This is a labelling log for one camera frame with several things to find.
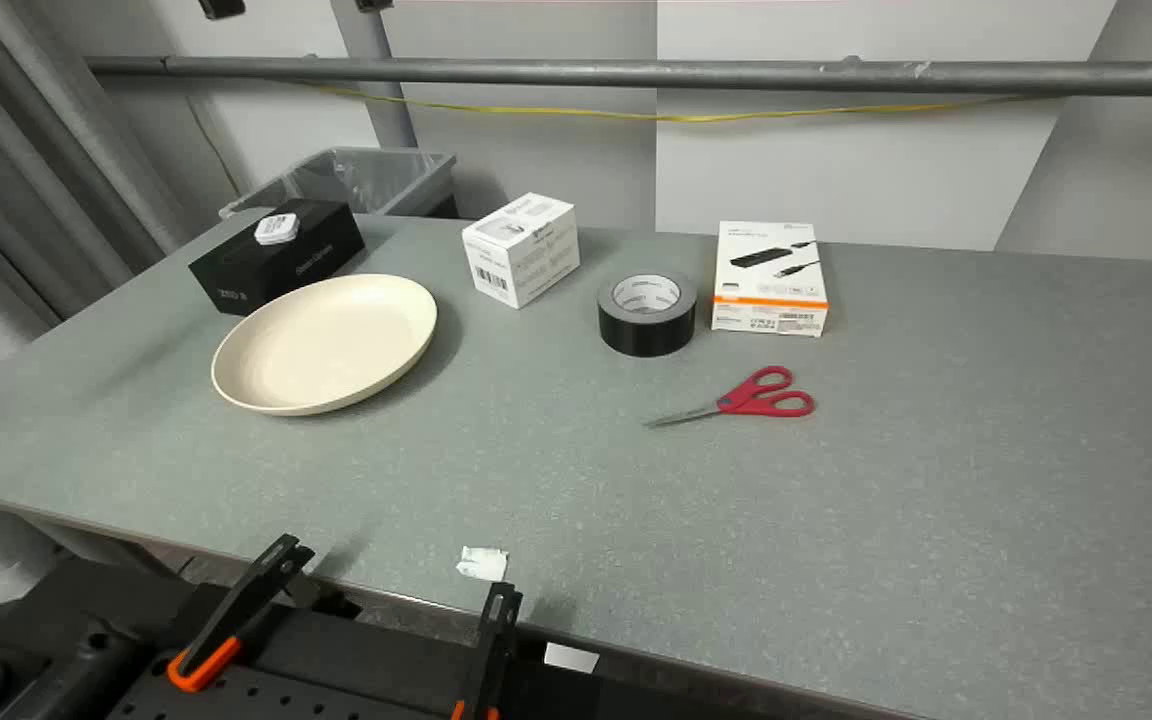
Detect black duct tape roll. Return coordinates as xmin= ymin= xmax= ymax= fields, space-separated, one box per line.
xmin=596 ymin=273 xmax=704 ymax=361

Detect small white tape piece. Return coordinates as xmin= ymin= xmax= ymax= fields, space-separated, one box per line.
xmin=452 ymin=539 xmax=512 ymax=586

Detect cream white round plate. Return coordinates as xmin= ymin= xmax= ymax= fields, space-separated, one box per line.
xmin=209 ymin=273 xmax=444 ymax=422

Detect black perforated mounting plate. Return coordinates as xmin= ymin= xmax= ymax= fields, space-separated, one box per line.
xmin=108 ymin=605 xmax=899 ymax=720

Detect white box with barcode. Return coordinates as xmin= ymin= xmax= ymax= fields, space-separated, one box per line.
xmin=461 ymin=189 xmax=584 ymax=314

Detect white and orange box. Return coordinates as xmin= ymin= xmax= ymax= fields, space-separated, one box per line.
xmin=709 ymin=218 xmax=833 ymax=339

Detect grey bin with plastic liner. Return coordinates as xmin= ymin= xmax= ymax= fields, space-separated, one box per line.
xmin=217 ymin=144 xmax=466 ymax=223

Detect black clamp with orange grip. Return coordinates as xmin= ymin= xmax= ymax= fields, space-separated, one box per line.
xmin=163 ymin=531 xmax=319 ymax=697
xmin=447 ymin=581 xmax=527 ymax=720

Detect white label sticker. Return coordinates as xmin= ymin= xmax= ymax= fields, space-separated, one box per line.
xmin=542 ymin=639 xmax=603 ymax=679

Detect small white case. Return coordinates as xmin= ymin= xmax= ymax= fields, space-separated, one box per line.
xmin=251 ymin=208 xmax=304 ymax=247

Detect black cardboard box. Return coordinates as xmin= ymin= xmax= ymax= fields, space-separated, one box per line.
xmin=187 ymin=198 xmax=370 ymax=319

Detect grey vertical pole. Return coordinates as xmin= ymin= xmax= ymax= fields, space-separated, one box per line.
xmin=328 ymin=0 xmax=425 ymax=151

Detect grey curtain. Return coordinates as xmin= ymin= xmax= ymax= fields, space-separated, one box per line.
xmin=0 ymin=0 xmax=185 ymax=395

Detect red handled scissors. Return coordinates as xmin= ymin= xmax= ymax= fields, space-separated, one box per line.
xmin=643 ymin=365 xmax=821 ymax=433

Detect yellow cord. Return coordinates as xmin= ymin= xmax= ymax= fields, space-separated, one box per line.
xmin=268 ymin=81 xmax=1049 ymax=136

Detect grey metal rail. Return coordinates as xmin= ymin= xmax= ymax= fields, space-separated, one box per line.
xmin=84 ymin=51 xmax=1152 ymax=99

